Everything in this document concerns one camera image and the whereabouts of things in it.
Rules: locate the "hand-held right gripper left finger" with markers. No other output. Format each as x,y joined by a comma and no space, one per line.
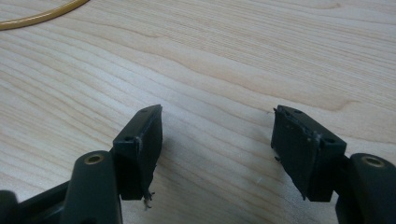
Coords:
137,155

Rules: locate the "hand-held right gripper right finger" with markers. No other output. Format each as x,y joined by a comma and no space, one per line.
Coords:
308,155

